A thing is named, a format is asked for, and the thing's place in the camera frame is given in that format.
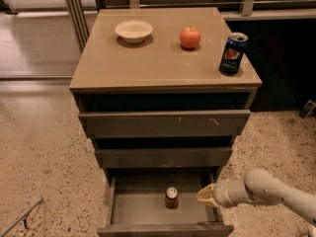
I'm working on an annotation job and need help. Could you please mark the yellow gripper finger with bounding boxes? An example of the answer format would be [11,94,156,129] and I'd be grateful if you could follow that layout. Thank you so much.
[197,197,217,207]
[197,184,215,198]

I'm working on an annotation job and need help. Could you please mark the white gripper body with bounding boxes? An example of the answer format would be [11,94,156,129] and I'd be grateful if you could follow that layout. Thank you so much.
[213,179,246,208]

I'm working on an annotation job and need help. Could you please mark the orange soda can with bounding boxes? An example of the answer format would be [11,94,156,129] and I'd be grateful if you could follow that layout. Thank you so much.
[165,187,179,209]

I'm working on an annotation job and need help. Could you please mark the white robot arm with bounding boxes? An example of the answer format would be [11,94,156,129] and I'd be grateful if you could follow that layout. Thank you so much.
[197,168,316,226]

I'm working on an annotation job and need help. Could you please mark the top grey drawer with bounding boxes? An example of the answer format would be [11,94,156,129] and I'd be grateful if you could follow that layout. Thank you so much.
[79,110,250,138]

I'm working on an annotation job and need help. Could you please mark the open bottom grey drawer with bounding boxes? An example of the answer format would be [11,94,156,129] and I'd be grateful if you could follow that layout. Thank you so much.
[97,173,233,237]

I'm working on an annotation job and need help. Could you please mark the middle grey drawer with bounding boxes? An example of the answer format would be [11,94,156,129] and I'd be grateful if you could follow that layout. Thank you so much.
[95,147,232,168]

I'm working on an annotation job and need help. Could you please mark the grey drawer cabinet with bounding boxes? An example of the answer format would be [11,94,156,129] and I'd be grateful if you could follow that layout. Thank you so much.
[70,8,262,178]

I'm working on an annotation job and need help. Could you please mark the blue pepsi can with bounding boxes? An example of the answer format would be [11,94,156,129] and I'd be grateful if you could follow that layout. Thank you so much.
[219,32,248,75]

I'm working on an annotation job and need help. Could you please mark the small grey device on floor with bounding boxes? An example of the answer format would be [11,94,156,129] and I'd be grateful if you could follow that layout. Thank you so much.
[299,100,316,119]

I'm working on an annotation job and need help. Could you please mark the red apple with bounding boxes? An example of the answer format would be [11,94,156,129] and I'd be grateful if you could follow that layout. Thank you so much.
[180,26,200,49]

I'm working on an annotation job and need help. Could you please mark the white bowl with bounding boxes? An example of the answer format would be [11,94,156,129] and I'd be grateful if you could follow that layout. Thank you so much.
[115,20,153,43]

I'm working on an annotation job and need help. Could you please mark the metal rod on floor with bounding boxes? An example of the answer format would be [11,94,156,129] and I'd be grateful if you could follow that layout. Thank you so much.
[0,197,43,237]

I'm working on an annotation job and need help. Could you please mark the metal window frame post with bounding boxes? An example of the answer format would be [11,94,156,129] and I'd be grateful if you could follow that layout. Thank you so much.
[64,0,89,51]

